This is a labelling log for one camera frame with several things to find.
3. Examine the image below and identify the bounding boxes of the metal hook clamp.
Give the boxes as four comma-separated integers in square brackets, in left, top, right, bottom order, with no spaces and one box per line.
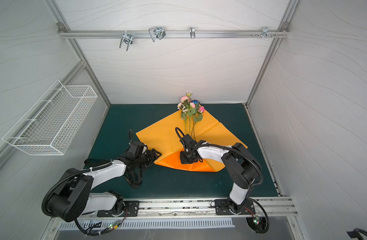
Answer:
[119,32,133,51]
[148,27,166,42]

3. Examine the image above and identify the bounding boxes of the orange wrapping paper sheet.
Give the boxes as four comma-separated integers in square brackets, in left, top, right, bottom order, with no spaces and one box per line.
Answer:
[136,111,242,172]

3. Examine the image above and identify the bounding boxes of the green table mat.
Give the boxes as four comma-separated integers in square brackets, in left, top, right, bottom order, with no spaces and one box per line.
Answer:
[88,104,278,199]

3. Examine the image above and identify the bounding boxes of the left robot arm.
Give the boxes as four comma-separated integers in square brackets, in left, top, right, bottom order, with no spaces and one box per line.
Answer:
[41,142,162,223]

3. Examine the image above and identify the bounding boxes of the black printed ribbon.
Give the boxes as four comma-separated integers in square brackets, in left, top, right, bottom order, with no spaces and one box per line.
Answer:
[84,158,142,189]

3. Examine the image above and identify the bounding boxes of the aluminium crossbar rail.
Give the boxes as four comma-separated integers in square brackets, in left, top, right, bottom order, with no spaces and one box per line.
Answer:
[58,29,290,39]

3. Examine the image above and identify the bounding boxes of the white wire basket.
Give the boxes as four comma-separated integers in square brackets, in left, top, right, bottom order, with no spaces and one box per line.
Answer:
[2,80,97,156]

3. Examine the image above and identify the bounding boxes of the magenta fake rose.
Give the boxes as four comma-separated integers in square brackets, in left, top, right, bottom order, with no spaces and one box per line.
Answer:
[191,105,205,139]

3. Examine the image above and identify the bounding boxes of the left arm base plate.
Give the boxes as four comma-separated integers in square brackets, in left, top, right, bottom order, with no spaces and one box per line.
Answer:
[97,200,140,218]

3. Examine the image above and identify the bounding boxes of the metal bracket clamp right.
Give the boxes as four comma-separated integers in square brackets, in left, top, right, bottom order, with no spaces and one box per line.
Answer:
[252,27,278,39]

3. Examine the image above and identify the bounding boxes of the left black cable conduit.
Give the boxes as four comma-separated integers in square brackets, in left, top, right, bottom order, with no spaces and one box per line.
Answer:
[73,209,128,237]

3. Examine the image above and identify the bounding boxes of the metal ring clamp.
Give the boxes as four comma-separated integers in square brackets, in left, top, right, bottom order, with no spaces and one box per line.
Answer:
[189,27,196,39]

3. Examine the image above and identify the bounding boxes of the white slotted cable duct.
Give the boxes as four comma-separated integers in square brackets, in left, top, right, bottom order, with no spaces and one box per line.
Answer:
[58,218,235,231]

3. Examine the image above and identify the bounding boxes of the metal hook clamp middle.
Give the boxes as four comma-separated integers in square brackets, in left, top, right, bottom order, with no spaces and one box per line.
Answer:
[148,27,166,42]

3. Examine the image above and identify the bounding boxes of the light pink fake rose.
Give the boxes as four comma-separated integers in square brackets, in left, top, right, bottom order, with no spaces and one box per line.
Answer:
[180,93,192,134]

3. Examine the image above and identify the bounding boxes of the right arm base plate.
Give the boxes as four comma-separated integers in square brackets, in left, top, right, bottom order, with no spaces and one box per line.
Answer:
[212,199,256,216]

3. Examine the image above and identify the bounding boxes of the aluminium front rail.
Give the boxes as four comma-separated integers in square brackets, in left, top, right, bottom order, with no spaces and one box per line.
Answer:
[80,197,298,218]

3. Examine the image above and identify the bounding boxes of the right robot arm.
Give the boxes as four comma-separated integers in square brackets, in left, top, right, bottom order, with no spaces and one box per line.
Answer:
[177,134,264,215]

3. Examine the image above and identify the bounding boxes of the metal hook clamp left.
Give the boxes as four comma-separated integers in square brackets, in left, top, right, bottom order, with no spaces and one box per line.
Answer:
[119,32,133,51]

